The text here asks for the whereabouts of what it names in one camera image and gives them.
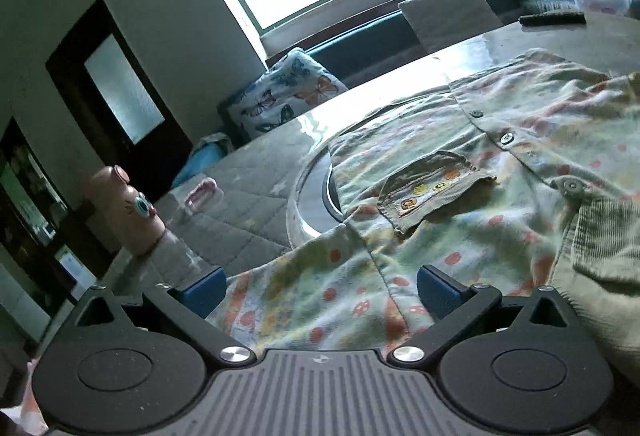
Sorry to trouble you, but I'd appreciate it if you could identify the blue cloth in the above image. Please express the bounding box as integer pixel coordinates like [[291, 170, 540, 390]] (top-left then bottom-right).
[[172, 132, 236, 190]]

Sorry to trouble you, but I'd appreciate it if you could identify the patterned child's jacket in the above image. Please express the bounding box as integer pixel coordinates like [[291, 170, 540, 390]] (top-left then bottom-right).
[[207, 47, 640, 382]]

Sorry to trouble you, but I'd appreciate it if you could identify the dark wooden door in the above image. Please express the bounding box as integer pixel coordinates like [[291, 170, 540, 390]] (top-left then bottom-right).
[[45, 0, 194, 178]]

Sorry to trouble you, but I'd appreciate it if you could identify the small pink object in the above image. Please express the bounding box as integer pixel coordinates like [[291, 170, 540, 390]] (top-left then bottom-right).
[[184, 178, 219, 215]]

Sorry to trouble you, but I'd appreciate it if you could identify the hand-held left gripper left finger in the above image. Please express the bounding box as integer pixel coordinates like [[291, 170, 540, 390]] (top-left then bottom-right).
[[74, 266, 257, 369]]

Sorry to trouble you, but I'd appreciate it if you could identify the pink bottle with cartoon eye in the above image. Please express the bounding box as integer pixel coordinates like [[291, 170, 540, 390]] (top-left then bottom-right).
[[85, 164, 167, 258]]

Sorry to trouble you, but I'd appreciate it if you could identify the grey cushion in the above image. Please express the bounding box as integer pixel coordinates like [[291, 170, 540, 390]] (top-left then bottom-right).
[[397, 0, 504, 53]]

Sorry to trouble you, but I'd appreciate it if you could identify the clear plastic storage box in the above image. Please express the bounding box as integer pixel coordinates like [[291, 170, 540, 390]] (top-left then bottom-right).
[[570, 0, 632, 15]]

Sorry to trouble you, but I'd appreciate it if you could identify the teal sofa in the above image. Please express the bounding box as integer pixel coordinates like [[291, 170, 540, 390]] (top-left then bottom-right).
[[220, 0, 581, 142]]

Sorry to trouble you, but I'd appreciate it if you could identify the black remote control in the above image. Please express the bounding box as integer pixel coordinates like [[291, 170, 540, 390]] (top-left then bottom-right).
[[518, 11, 587, 28]]

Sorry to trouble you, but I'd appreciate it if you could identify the dark cabinet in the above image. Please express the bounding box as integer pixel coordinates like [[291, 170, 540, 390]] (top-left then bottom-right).
[[0, 116, 103, 317]]

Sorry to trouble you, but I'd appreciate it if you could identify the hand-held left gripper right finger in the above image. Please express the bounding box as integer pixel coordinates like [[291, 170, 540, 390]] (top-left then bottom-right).
[[386, 264, 577, 368]]

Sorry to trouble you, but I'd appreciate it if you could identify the butterfly print pillow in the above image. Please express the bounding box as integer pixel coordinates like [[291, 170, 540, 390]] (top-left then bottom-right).
[[227, 47, 350, 143]]

